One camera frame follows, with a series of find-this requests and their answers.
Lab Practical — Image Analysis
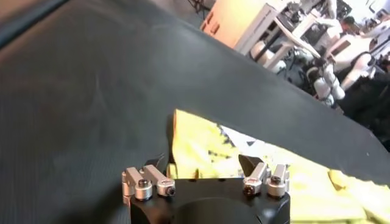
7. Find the yellow-green t-shirt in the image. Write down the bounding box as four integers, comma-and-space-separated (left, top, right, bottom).
166, 108, 390, 224

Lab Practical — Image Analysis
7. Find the tall white carton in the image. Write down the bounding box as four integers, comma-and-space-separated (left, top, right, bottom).
199, 0, 277, 56

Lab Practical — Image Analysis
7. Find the small white standing desk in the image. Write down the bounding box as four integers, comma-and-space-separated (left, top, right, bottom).
264, 12, 324, 70

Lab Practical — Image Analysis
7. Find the matte dark table cover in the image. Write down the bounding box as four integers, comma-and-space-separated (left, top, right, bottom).
0, 0, 59, 34

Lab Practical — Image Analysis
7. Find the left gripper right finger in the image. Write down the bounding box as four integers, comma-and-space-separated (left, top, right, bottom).
238, 154, 291, 199

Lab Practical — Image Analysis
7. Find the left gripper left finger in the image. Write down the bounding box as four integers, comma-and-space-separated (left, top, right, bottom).
121, 153, 177, 208

